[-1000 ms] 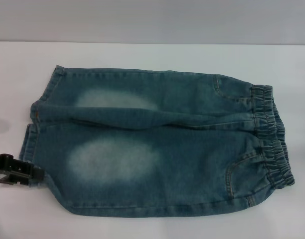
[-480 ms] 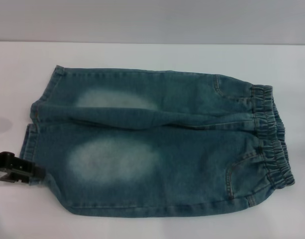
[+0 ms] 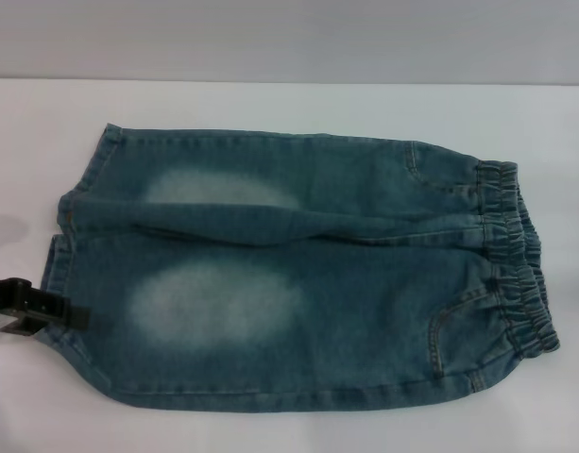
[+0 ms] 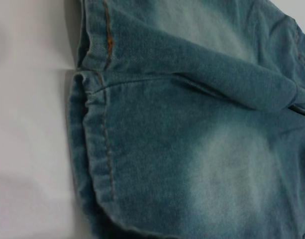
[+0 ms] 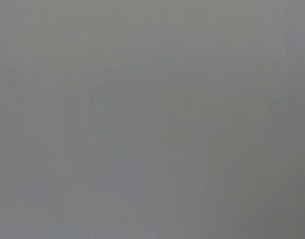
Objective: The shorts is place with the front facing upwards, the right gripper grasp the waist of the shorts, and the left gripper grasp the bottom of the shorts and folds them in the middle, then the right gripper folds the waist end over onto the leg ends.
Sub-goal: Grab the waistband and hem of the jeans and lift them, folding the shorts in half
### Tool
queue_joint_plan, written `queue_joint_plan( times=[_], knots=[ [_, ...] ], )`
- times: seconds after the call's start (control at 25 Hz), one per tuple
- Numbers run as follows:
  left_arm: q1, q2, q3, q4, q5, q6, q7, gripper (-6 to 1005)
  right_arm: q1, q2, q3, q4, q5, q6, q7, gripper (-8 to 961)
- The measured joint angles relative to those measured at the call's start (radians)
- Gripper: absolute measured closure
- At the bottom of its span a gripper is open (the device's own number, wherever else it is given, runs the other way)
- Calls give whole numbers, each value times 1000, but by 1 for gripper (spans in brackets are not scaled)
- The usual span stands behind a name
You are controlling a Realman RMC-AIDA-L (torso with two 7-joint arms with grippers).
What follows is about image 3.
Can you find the blue denim shorts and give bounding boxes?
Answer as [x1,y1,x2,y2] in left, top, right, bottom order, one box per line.
[36,123,562,411]

